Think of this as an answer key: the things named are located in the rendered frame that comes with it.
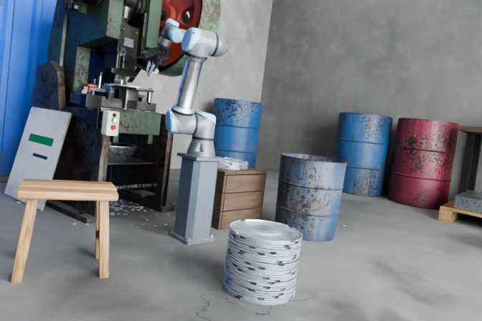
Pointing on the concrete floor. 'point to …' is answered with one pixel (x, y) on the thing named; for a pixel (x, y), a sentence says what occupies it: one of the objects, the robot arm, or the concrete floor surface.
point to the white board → (39, 149)
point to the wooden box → (237, 196)
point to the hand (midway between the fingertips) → (148, 74)
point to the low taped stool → (53, 189)
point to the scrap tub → (310, 194)
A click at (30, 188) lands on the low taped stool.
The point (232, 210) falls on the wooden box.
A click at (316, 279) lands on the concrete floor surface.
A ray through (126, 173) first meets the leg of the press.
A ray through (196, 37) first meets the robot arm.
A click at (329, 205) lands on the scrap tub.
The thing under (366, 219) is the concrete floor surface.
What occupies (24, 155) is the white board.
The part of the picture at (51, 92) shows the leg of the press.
